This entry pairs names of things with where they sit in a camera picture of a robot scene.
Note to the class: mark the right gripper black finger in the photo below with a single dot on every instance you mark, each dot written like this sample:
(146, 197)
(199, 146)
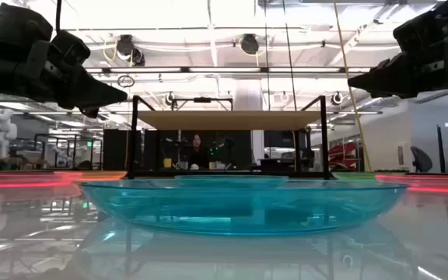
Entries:
(391, 75)
(395, 94)

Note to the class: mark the orange translucent plastic plate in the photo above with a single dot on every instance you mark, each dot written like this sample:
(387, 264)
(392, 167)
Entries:
(103, 176)

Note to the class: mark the green translucent plastic plate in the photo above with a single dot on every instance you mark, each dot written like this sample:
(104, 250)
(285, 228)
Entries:
(354, 176)

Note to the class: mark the pink translucent plastic plate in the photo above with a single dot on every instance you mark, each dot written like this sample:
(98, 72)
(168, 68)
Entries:
(22, 179)
(434, 183)

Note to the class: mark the blue translucent plastic plate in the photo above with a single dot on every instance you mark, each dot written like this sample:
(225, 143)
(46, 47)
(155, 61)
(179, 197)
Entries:
(243, 210)

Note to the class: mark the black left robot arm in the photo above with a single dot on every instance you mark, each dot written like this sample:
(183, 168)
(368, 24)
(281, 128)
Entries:
(18, 23)

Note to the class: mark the black cabinet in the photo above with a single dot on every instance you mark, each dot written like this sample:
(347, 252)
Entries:
(116, 149)

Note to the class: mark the dark office chair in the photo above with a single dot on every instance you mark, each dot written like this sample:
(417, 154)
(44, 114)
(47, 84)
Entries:
(421, 159)

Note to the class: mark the red furniture piece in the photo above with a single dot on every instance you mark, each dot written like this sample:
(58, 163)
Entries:
(342, 155)

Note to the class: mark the yellow cup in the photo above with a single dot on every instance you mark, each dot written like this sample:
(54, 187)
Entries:
(167, 163)

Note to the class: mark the seated person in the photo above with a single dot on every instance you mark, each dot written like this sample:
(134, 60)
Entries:
(198, 153)

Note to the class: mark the long ceiling light strip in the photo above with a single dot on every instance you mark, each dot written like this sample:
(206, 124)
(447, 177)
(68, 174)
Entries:
(224, 70)

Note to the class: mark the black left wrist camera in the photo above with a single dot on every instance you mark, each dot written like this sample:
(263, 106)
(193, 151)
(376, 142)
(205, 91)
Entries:
(70, 47)

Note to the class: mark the wooden shelf with black frame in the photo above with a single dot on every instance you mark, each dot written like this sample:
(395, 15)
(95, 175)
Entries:
(228, 120)

